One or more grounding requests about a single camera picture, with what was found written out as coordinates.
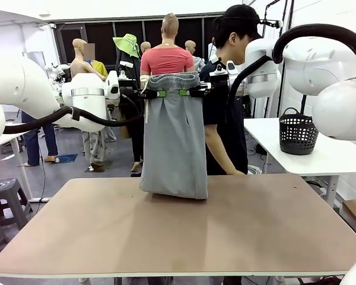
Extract small bald mannequin head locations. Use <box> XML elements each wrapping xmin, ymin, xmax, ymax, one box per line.
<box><xmin>140</xmin><ymin>41</ymin><xmax>152</xmax><ymax>58</ymax></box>

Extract dark grey perforated basket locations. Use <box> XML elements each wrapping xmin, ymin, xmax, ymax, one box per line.
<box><xmin>278</xmin><ymin>107</ymin><xmax>320</xmax><ymax>156</ymax></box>

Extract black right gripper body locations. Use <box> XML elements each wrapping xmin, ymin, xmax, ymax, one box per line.
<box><xmin>209</xmin><ymin>74</ymin><xmax>230</xmax><ymax>100</ymax></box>

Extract person in blue jeans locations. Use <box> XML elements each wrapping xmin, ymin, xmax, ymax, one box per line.
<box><xmin>20</xmin><ymin>111</ymin><xmax>59</xmax><ymax>167</ymax></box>

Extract black wall pipe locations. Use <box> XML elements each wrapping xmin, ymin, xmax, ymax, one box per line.
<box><xmin>263</xmin><ymin>0</ymin><xmax>295</xmax><ymax>39</ymax></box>

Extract person's right forearm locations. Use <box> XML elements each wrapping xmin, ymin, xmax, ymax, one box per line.
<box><xmin>206</xmin><ymin>135</ymin><xmax>234</xmax><ymax>175</ymax></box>

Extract black cable hose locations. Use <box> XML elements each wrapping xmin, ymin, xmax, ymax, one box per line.
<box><xmin>2</xmin><ymin>106</ymin><xmax>144</xmax><ymax>135</ymax></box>
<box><xmin>227</xmin><ymin>24</ymin><xmax>356</xmax><ymax>103</ymax></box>

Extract patterned mannequin trousers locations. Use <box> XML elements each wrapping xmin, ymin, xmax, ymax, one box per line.
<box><xmin>82</xmin><ymin>129</ymin><xmax>107</xmax><ymax>167</ymax></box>

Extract person in black shirt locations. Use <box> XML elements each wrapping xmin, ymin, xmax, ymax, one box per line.
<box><xmin>201</xmin><ymin>4</ymin><xmax>263</xmax><ymax>176</ymax></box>

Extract person in yellow shirt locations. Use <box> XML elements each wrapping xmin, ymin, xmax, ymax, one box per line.
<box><xmin>84</xmin><ymin>43</ymin><xmax>109</xmax><ymax>78</ymax></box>

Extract white table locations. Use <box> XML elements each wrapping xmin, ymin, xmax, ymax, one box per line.
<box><xmin>243</xmin><ymin>117</ymin><xmax>356</xmax><ymax>208</ymax></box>

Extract tan bare-chested mannequin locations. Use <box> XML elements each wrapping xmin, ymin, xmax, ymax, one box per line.
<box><xmin>70</xmin><ymin>38</ymin><xmax>107</xmax><ymax>173</ymax></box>

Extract mannequin in pale shirt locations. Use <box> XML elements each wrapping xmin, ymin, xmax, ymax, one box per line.
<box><xmin>184</xmin><ymin>40</ymin><xmax>208</xmax><ymax>72</ymax></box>

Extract red crop top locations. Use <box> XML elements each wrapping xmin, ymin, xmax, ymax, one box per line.
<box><xmin>140</xmin><ymin>44</ymin><xmax>196</xmax><ymax>77</ymax></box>

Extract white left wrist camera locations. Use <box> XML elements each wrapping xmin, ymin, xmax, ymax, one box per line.
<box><xmin>106</xmin><ymin>70</ymin><xmax>120</xmax><ymax>90</ymax></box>

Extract black coat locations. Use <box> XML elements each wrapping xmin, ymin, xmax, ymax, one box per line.
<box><xmin>115</xmin><ymin>50</ymin><xmax>144</xmax><ymax>90</ymax></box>

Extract tall bald mannequin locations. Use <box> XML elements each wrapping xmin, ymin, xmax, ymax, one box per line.
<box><xmin>139</xmin><ymin>13</ymin><xmax>196</xmax><ymax>78</ymax></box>

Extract grey framed board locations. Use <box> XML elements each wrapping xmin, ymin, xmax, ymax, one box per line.
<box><xmin>21</xmin><ymin>51</ymin><xmax>46</xmax><ymax>69</ymax></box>

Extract black right cable hose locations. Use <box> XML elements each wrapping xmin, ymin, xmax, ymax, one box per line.
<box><xmin>227</xmin><ymin>24</ymin><xmax>356</xmax><ymax>103</ymax></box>

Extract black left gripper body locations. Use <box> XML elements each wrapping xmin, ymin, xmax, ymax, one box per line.
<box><xmin>119</xmin><ymin>87</ymin><xmax>141</xmax><ymax>103</ymax></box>

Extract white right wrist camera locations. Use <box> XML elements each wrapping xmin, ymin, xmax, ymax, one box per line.
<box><xmin>214</xmin><ymin>60</ymin><xmax>236</xmax><ymax>75</ymax></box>

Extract black left cable hose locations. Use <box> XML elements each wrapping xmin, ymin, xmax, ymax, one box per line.
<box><xmin>2</xmin><ymin>106</ymin><xmax>144</xmax><ymax>135</ymax></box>

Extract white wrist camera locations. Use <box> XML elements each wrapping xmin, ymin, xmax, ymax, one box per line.
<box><xmin>214</xmin><ymin>60</ymin><xmax>236</xmax><ymax>75</ymax></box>
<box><xmin>106</xmin><ymin>70</ymin><xmax>120</xmax><ymax>90</ymax></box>

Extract green sun hat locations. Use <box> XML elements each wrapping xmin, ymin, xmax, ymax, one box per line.
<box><xmin>112</xmin><ymin>33</ymin><xmax>142</xmax><ymax>59</ymax></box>

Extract grey sweat shorts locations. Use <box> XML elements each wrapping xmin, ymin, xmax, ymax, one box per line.
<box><xmin>139</xmin><ymin>72</ymin><xmax>209</xmax><ymax>200</ymax></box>

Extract blue floor mat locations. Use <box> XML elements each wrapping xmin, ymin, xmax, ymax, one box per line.
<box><xmin>57</xmin><ymin>153</ymin><xmax>78</xmax><ymax>164</ymax></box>

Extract black cap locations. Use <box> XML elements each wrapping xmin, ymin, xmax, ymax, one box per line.
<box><xmin>222</xmin><ymin>4</ymin><xmax>263</xmax><ymax>40</ymax></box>

